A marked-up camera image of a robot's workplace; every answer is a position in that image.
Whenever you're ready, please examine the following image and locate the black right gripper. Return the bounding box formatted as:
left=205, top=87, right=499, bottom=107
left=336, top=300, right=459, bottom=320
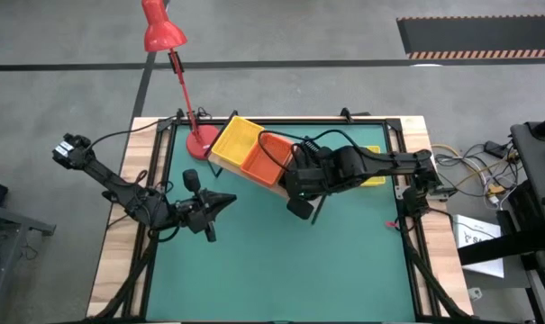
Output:
left=284, top=146, right=343, bottom=202

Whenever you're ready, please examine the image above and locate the yellow plastic basket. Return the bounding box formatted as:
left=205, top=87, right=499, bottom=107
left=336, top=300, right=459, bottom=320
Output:
left=210, top=115, right=266, bottom=167
left=359, top=144, right=387, bottom=187

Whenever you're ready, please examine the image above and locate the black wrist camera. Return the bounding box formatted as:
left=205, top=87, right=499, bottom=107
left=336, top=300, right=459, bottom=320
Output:
left=286, top=197, right=315, bottom=221
left=182, top=168, right=202, bottom=194

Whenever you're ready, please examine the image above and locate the wooden shelf with black legs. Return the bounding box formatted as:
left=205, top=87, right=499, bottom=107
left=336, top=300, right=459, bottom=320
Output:
left=207, top=110, right=330, bottom=225

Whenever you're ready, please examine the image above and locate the black metal table frame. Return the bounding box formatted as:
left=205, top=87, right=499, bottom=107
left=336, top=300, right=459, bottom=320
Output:
left=86, top=107, right=476, bottom=324

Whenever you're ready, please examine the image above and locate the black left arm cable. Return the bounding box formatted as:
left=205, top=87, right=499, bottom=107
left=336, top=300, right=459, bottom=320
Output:
left=86, top=117, right=179, bottom=149

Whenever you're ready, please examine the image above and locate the yellow cable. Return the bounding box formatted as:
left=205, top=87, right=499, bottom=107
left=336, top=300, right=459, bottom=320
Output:
left=431, top=143, right=521, bottom=190

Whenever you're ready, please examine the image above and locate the dark grey equipment cart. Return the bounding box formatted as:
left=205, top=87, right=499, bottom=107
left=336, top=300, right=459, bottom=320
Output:
left=456, top=112, right=545, bottom=324

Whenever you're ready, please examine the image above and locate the red desk lamp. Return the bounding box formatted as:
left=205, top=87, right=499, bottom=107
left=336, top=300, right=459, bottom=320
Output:
left=141, top=0, right=223, bottom=161

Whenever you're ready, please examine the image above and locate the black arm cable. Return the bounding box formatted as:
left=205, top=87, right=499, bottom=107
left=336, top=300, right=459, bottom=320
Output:
left=256, top=129, right=431, bottom=176
left=86, top=117, right=179, bottom=149

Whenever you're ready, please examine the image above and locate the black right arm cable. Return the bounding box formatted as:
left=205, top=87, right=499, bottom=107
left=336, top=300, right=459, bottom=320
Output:
left=256, top=129, right=431, bottom=176

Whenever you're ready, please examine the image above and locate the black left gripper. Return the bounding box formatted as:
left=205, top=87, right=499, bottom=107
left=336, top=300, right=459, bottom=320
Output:
left=177, top=191, right=238, bottom=244

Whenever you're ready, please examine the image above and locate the black power adapter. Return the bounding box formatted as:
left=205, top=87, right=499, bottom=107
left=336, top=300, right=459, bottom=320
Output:
left=484, top=140, right=507, bottom=158

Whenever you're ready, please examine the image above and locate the white cardboard box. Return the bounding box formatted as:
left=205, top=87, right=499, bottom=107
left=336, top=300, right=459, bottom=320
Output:
left=451, top=213, right=506, bottom=279

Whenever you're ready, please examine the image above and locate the orange plastic basket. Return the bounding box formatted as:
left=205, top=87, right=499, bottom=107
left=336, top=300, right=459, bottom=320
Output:
left=240, top=132, right=296, bottom=188

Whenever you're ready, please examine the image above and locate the grey metal stand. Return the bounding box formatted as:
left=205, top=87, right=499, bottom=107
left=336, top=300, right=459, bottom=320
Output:
left=0, top=202, right=57, bottom=316

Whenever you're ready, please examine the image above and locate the black hazard-striped floor mat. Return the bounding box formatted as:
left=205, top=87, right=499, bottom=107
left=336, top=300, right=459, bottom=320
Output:
left=396, top=14, right=545, bottom=60

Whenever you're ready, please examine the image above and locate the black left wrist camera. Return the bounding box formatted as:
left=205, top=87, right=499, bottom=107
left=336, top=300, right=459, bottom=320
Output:
left=182, top=168, right=202, bottom=194

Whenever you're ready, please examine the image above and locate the green table mat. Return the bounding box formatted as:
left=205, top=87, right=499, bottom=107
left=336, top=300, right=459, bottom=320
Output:
left=144, top=123, right=418, bottom=323

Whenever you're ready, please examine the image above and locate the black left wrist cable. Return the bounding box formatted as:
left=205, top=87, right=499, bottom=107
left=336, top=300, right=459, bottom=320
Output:
left=146, top=222, right=182, bottom=244

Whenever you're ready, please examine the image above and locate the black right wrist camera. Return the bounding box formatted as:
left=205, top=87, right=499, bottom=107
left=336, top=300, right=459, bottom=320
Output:
left=286, top=197, right=315, bottom=221

